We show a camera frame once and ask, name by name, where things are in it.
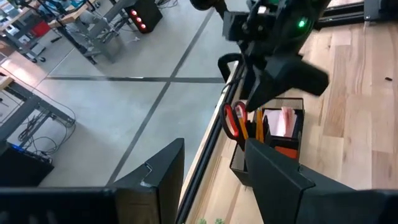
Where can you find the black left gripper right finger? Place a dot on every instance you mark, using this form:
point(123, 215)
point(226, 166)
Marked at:
point(295, 202)

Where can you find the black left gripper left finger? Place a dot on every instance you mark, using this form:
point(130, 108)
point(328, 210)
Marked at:
point(93, 205)

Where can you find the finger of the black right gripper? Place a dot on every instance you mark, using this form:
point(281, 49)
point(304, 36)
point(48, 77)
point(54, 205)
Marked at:
point(280, 77)

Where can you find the pink white sticky note pad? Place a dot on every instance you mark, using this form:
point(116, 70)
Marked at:
point(283, 123)

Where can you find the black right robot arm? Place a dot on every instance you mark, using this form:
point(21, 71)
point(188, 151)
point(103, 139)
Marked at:
point(280, 18)

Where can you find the black mesh desk organizer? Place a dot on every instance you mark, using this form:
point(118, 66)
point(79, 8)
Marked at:
point(237, 165)

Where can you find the black equipment box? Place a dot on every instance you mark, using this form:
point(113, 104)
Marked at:
point(21, 168)

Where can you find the black box red lights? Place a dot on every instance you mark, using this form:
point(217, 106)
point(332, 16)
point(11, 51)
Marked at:
point(146, 15)

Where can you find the black aluminium table frame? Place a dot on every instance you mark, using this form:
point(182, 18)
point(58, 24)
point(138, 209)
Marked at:
point(202, 174)

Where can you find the grey metal table frame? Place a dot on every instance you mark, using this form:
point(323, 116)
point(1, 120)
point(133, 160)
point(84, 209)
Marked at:
point(18, 115)

